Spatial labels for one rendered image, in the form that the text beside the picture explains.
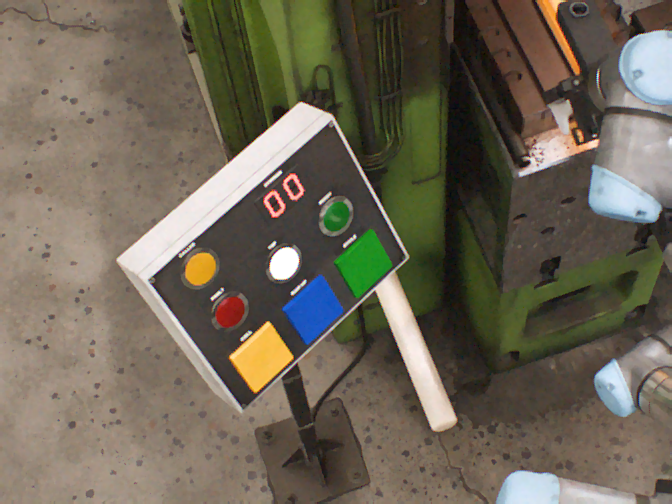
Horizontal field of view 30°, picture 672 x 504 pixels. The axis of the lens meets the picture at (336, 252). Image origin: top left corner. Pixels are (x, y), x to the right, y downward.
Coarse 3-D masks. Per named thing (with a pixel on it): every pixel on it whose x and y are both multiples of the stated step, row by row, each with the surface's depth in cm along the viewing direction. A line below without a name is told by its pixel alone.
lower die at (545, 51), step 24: (480, 0) 202; (504, 0) 200; (528, 0) 200; (600, 0) 199; (480, 24) 200; (504, 24) 200; (528, 24) 198; (552, 24) 197; (480, 48) 202; (528, 48) 196; (552, 48) 196; (504, 72) 196; (528, 72) 195; (552, 72) 194; (576, 72) 192; (504, 96) 198; (528, 96) 193; (528, 120) 193; (552, 120) 196
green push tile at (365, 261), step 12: (360, 240) 177; (372, 240) 178; (348, 252) 177; (360, 252) 178; (372, 252) 179; (384, 252) 180; (336, 264) 176; (348, 264) 177; (360, 264) 179; (372, 264) 180; (384, 264) 181; (348, 276) 178; (360, 276) 179; (372, 276) 181; (348, 288) 180; (360, 288) 180
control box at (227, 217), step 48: (288, 144) 167; (336, 144) 170; (240, 192) 164; (288, 192) 168; (336, 192) 173; (144, 240) 165; (192, 240) 162; (240, 240) 166; (288, 240) 171; (336, 240) 176; (384, 240) 181; (144, 288) 163; (192, 288) 164; (240, 288) 169; (288, 288) 173; (336, 288) 178; (192, 336) 166; (240, 336) 171; (288, 336) 176; (240, 384) 174
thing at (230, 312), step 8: (224, 304) 167; (232, 304) 168; (240, 304) 169; (216, 312) 167; (224, 312) 168; (232, 312) 169; (240, 312) 169; (224, 320) 168; (232, 320) 169; (240, 320) 170
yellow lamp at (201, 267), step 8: (200, 256) 163; (208, 256) 164; (192, 264) 162; (200, 264) 163; (208, 264) 164; (192, 272) 163; (200, 272) 163; (208, 272) 164; (192, 280) 163; (200, 280) 164; (208, 280) 165
